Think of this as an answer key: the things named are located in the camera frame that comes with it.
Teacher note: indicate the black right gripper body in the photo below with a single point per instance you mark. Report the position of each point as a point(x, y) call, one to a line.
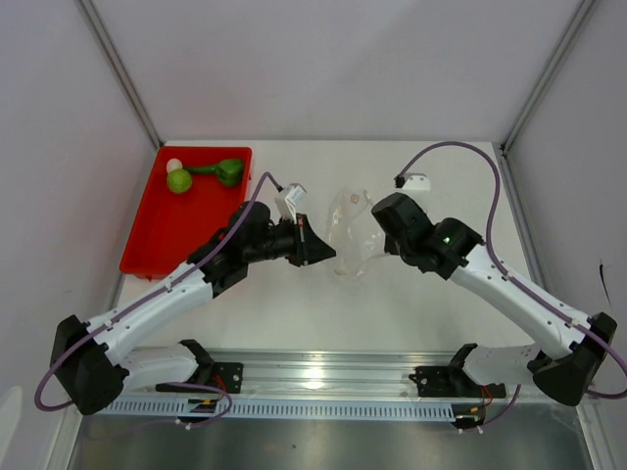
point(391, 246)

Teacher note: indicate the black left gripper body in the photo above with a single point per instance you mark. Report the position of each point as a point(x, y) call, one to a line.
point(280, 242)

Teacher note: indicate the clear zip top bag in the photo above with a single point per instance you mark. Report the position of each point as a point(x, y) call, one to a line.
point(353, 233)

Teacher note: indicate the green bell pepper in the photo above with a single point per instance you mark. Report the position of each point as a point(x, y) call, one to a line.
point(229, 173)

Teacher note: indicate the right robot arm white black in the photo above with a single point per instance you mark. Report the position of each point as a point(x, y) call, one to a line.
point(569, 345)

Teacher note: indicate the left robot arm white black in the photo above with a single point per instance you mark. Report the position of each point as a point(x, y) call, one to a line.
point(250, 236)

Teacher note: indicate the green chili pepper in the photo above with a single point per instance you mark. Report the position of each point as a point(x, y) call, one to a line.
point(203, 170)

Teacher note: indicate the red plastic tray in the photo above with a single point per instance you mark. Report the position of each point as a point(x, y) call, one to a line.
point(169, 227)

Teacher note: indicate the green round lime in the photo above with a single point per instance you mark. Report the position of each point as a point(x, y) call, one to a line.
point(179, 181)

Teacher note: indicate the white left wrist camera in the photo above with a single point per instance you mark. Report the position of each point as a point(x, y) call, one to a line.
point(288, 199)

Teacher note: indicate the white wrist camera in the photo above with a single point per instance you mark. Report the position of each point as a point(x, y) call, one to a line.
point(288, 199)
point(411, 182)

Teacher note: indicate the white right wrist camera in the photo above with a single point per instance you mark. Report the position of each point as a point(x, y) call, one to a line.
point(411, 182)

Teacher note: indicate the aluminium rail frame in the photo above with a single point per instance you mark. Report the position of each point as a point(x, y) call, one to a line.
point(333, 374)

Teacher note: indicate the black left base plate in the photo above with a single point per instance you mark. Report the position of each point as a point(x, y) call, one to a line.
point(227, 376)

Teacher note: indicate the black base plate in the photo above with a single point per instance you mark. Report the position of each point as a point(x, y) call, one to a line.
point(227, 376)
point(450, 382)

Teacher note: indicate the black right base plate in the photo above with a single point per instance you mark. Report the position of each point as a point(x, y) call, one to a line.
point(450, 382)

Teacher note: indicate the white slotted cable duct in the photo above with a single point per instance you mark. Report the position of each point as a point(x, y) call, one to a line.
point(405, 411)

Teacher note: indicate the right aluminium corner post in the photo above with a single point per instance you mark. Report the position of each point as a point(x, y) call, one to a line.
point(555, 62)

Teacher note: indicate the aluminium corner post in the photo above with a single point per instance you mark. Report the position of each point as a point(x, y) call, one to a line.
point(112, 56)
point(555, 62)

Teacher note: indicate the left aluminium corner post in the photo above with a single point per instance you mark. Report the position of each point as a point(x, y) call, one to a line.
point(112, 56)

